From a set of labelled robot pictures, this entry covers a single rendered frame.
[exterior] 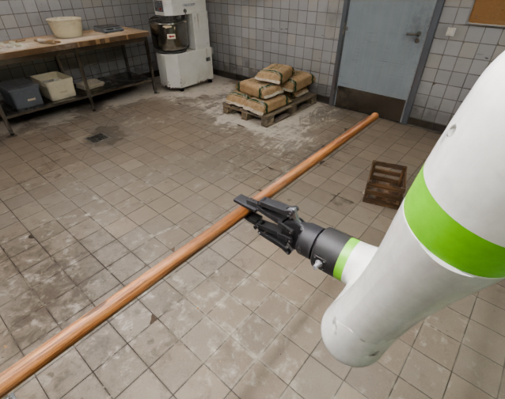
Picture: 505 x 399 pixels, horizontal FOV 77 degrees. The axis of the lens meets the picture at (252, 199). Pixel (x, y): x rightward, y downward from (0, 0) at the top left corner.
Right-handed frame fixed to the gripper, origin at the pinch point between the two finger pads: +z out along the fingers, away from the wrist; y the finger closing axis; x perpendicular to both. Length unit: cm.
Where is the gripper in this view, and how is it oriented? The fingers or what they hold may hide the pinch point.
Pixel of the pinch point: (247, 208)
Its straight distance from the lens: 78.5
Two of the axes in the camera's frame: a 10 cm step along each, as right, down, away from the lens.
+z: -7.7, -3.7, 5.2
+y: 0.1, 8.1, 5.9
